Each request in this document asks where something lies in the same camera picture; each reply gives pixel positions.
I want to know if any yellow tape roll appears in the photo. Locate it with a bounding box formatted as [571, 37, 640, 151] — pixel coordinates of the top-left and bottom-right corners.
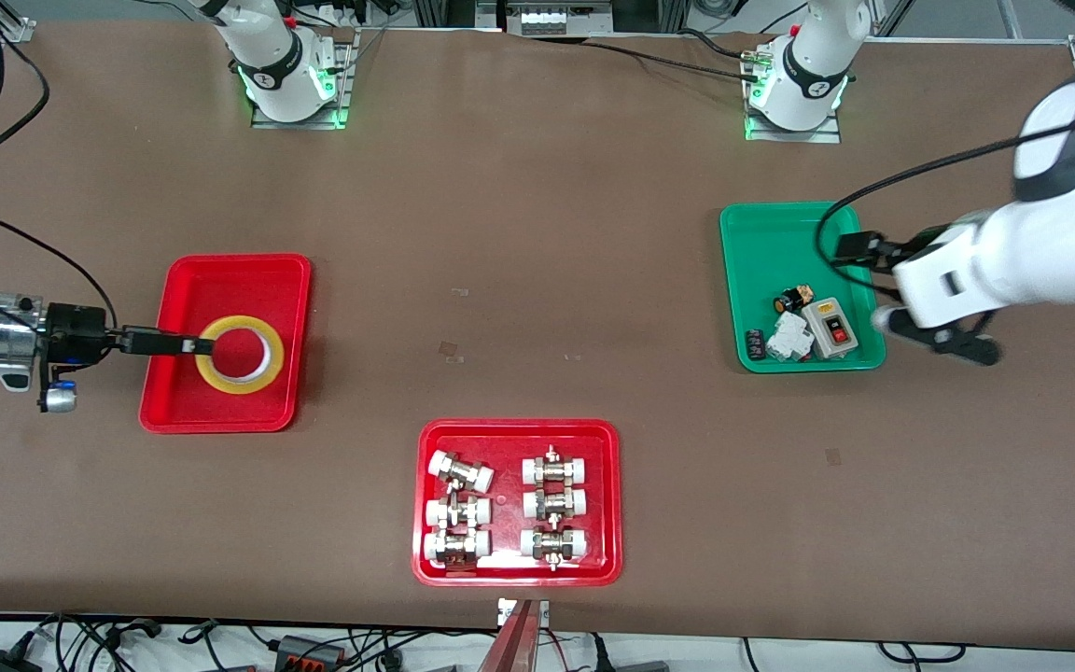
[196, 315, 286, 395]

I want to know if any green plastic tray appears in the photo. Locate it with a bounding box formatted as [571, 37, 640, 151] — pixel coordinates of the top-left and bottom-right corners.
[719, 202, 887, 374]

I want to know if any empty red plastic tray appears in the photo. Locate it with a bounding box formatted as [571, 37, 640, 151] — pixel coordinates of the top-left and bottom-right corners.
[138, 254, 313, 435]

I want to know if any red tray holding fittings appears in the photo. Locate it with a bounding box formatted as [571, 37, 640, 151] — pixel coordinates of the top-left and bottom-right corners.
[412, 418, 623, 587]

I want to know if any white circuit breaker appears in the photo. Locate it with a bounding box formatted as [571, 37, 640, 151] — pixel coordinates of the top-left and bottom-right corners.
[765, 311, 816, 363]

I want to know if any tilted white-capped metal fitting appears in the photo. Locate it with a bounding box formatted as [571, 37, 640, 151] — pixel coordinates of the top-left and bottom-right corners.
[428, 450, 495, 494]

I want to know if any white-capped metal pipe fitting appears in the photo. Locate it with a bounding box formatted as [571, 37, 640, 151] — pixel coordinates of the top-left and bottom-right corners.
[523, 487, 589, 522]
[423, 529, 492, 568]
[425, 495, 492, 529]
[522, 446, 590, 486]
[520, 527, 589, 570]

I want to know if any black orange connector box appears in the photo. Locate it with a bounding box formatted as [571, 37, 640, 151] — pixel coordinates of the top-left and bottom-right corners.
[276, 635, 349, 670]

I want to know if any white terminal block unit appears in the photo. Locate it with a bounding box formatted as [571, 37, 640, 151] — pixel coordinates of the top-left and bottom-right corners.
[500, 0, 615, 37]

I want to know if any red aluminium profile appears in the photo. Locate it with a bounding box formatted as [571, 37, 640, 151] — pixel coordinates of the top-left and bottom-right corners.
[477, 599, 543, 672]

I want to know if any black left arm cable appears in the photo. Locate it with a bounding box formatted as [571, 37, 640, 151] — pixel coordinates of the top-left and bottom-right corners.
[816, 110, 1075, 292]

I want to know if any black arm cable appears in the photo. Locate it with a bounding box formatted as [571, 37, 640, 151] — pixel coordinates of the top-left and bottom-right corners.
[0, 28, 116, 339]
[816, 110, 1075, 292]

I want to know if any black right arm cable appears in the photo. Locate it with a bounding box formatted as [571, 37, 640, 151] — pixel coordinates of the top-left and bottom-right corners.
[0, 28, 116, 339]

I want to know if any grey switch box red button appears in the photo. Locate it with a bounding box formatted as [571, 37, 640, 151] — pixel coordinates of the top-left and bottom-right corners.
[802, 298, 860, 361]

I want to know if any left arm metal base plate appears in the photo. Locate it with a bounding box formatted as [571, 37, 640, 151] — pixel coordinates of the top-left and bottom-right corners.
[745, 47, 843, 144]

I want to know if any short black table cable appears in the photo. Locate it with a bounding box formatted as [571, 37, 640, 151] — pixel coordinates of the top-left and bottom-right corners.
[676, 28, 758, 63]

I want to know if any long black table cable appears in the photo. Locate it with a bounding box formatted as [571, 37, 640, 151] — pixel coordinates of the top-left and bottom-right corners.
[584, 39, 762, 83]

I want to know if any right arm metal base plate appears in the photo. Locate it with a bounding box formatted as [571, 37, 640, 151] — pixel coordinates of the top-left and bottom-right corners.
[251, 28, 357, 130]

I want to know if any silver profile bracket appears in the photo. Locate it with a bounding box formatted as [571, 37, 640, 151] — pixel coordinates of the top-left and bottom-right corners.
[497, 598, 551, 628]

